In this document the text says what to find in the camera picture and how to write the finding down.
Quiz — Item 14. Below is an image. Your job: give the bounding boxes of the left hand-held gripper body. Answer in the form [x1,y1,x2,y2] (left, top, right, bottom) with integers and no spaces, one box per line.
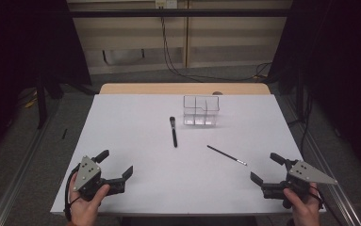
[73,155,126,202]

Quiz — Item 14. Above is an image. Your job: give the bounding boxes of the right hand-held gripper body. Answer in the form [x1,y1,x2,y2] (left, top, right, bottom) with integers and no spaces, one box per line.
[260,159,338,202]

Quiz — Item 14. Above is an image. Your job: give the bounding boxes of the thin black makeup brush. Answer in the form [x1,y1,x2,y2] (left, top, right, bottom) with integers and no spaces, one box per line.
[206,144,248,167]

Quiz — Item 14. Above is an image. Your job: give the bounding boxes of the thick black makeup brush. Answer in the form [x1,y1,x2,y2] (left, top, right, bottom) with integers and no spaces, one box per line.
[169,116,179,149]

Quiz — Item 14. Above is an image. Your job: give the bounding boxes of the clear acrylic organizer box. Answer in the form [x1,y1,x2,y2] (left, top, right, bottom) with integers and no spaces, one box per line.
[183,94,221,127]

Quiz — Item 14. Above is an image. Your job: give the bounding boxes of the person's left hand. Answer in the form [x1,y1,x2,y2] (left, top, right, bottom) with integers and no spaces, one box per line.
[69,180,110,226]

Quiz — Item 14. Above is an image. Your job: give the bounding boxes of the person's right hand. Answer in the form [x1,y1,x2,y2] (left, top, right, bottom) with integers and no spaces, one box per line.
[283,185,322,226]

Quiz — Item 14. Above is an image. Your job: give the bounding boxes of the white table sheet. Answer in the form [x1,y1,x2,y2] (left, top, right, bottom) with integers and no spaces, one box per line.
[50,93,327,218]

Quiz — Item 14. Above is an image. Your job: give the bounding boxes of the black metal stand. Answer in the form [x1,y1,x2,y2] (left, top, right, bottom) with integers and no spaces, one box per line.
[36,74,49,130]
[295,67,306,123]

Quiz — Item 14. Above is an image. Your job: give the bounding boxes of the dark curtain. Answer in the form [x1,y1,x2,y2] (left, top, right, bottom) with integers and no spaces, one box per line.
[267,0,361,173]
[0,0,92,177]

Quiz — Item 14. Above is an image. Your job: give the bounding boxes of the black horizontal bar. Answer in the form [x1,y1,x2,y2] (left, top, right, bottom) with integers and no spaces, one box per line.
[69,8,292,18]

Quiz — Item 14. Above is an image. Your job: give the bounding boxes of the left hand-held gripper cable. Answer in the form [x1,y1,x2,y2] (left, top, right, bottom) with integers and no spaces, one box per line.
[63,165,82,221]

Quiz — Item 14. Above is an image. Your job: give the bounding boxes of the hand-held gripper cable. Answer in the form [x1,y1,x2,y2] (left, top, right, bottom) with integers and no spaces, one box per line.
[308,184,326,211]
[63,165,82,221]

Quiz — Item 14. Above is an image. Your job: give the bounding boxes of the right hand-held gripper cable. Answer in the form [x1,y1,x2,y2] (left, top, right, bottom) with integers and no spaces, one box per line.
[308,184,326,211]

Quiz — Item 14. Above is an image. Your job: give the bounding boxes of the black floor cable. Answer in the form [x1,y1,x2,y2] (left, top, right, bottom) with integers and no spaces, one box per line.
[300,93,314,158]

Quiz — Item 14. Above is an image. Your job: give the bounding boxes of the aluminium floor rail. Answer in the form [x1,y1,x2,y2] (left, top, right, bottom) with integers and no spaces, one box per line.
[0,93,63,226]
[278,93,361,226]

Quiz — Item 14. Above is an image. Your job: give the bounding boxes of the black wall cable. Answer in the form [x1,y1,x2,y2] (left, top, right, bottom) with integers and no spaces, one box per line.
[159,6,273,83]

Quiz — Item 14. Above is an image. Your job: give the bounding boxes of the white wall socket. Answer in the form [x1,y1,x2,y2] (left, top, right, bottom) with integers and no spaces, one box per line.
[155,0,178,9]

